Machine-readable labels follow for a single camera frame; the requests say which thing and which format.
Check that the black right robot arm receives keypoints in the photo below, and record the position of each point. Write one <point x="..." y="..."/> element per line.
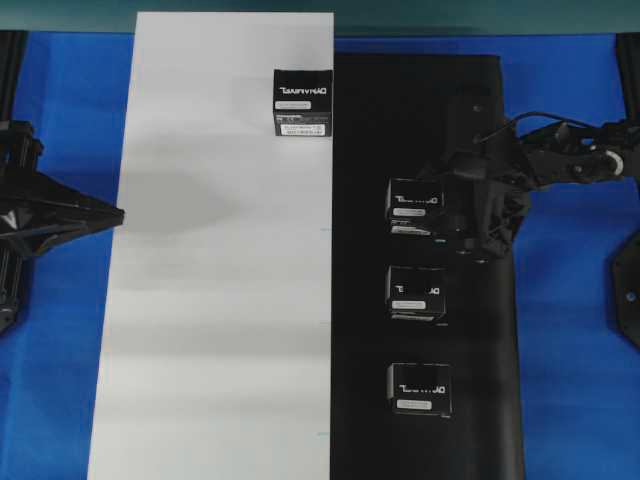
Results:
<point x="564" y="152"/>

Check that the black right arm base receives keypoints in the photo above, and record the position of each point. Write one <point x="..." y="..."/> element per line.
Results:
<point x="625" y="277"/>

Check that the black white Dynamixel box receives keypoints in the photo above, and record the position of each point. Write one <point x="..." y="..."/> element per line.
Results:
<point x="303" y="103"/>

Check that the black Dynamixel box middle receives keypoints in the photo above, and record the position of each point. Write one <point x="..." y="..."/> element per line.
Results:
<point x="416" y="294"/>

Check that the black Dynamixel box bottom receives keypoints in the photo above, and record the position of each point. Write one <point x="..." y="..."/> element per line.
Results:
<point x="420" y="389"/>

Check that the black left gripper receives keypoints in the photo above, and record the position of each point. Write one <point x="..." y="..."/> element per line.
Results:
<point x="39" y="213"/>

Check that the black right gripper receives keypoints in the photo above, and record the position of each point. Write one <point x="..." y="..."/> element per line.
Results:
<point x="485" y="199"/>

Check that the black Dynamixel box top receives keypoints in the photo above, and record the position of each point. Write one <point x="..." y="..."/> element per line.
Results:
<point x="414" y="207"/>

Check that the white base board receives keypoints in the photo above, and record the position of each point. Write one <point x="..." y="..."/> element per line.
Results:
<point x="215" y="354"/>

